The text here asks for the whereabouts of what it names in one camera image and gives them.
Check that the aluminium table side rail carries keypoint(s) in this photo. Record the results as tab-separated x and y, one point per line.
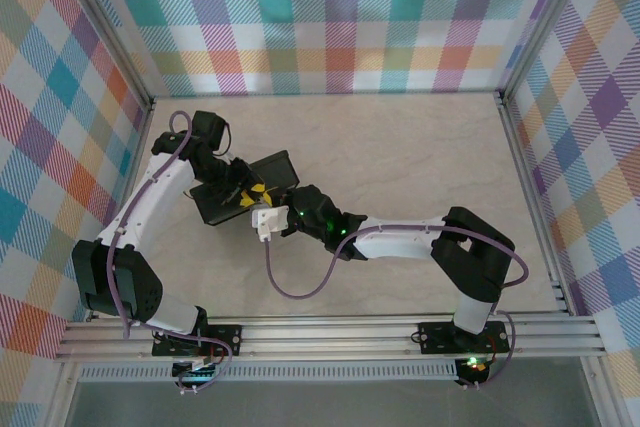
122	207
530	182

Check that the aluminium frame post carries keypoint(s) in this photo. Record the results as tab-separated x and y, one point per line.
107	32
545	22

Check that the starry night patterned box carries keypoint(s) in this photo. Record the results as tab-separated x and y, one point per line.
277	169

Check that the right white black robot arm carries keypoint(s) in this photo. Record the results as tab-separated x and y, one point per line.
400	242

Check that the long aluminium mounting rail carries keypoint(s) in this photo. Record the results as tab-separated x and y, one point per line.
325	337

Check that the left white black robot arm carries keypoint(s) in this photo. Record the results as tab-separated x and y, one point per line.
145	197

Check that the black controller board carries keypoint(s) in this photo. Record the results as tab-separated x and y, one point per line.
192	373
472	367

